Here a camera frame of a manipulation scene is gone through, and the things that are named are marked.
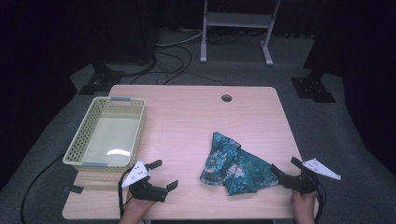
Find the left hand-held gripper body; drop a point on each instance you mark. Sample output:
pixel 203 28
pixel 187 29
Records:
pixel 137 174

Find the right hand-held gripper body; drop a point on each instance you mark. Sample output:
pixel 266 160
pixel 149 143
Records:
pixel 303 182

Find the pale yellow plastic basket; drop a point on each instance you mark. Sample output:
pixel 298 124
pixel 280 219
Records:
pixel 109 140

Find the teal floral cloth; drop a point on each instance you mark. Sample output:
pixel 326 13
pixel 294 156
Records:
pixel 232 168

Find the person's right hand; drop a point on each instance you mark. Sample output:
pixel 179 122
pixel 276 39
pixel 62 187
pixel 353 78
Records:
pixel 304 207

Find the person's left hand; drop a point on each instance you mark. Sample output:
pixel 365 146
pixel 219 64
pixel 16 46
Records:
pixel 135 210

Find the black tape strip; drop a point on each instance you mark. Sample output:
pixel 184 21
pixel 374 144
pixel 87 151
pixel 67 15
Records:
pixel 74 189

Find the black stand base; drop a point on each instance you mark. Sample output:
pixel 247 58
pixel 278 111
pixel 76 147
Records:
pixel 313 88
pixel 102 79

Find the white metal stand frame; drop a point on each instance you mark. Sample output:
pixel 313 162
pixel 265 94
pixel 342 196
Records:
pixel 238 19

